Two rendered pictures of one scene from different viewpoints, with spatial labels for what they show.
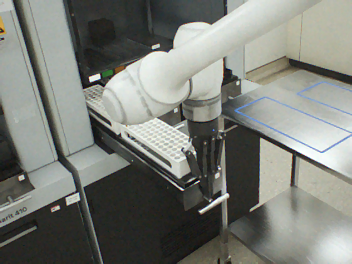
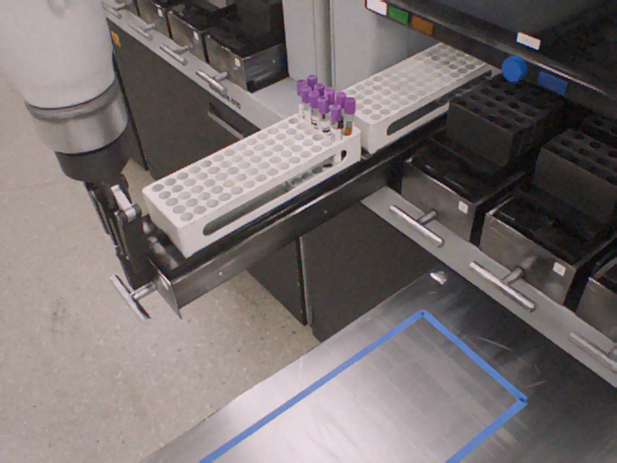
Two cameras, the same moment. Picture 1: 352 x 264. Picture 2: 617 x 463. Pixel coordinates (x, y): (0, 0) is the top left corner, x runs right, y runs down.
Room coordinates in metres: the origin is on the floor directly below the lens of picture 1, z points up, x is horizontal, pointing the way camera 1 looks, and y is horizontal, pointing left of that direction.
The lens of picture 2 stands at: (1.05, -0.61, 1.36)
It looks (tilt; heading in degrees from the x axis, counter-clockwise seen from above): 44 degrees down; 89
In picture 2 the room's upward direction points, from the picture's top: 4 degrees counter-clockwise
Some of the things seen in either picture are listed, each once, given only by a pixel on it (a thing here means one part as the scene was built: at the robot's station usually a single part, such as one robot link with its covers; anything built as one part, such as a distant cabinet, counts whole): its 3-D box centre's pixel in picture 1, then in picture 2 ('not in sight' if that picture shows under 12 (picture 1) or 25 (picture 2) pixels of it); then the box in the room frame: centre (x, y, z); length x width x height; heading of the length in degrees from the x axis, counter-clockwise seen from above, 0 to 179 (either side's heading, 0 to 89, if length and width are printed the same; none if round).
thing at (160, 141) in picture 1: (160, 143); (258, 176); (1.00, 0.05, 0.83); 0.30 x 0.10 x 0.06; 35
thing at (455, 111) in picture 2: not in sight; (481, 131); (1.32, 0.09, 0.85); 0.12 x 0.02 x 0.06; 125
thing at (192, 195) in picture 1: (137, 141); (333, 166); (1.11, 0.13, 0.78); 0.73 x 0.14 x 0.09; 35
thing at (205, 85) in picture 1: (194, 61); (33, 3); (0.83, -0.05, 1.14); 0.13 x 0.11 x 0.16; 131
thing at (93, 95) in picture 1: (107, 109); (419, 92); (1.26, 0.23, 0.83); 0.30 x 0.10 x 0.06; 35
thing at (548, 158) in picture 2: not in sight; (577, 183); (1.40, -0.03, 0.85); 0.12 x 0.02 x 0.06; 124
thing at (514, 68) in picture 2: not in sight; (514, 68); (1.32, 0.04, 0.98); 0.03 x 0.01 x 0.03; 125
